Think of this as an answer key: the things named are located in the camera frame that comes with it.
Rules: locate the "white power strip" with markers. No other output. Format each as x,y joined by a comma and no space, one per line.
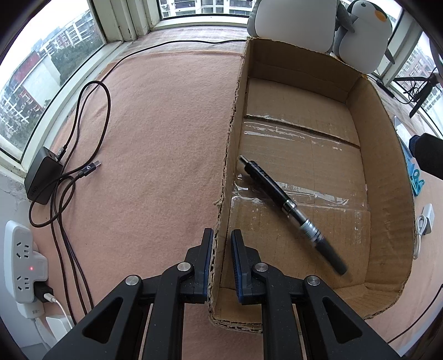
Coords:
23,267

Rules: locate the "black silver pen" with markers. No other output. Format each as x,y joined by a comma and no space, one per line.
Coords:
294,215

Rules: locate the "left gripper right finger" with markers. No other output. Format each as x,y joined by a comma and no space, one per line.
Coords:
248,287

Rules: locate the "black power adapter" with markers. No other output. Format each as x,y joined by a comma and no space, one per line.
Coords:
40,179

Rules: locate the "grey white penguin plush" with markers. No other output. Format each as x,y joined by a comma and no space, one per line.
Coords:
309,24

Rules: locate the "penguin plush orange beak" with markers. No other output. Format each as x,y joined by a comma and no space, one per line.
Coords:
362,41

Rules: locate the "white charger with cable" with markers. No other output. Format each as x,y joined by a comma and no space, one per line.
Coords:
424,224

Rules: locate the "white usb plug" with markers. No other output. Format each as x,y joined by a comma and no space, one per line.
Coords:
44,293

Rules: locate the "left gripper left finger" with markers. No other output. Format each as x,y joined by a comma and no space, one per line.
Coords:
196,284

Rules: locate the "brown cardboard box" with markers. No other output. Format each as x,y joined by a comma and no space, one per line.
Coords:
319,129

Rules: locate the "black tripod stand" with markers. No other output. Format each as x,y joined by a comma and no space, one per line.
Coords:
421,88

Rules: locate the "blue plastic clip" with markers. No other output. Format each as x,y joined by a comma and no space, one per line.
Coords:
414,173

